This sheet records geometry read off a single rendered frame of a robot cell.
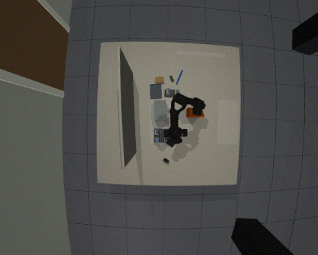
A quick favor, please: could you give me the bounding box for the brown rectangular block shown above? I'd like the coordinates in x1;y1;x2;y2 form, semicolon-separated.
155;77;164;83

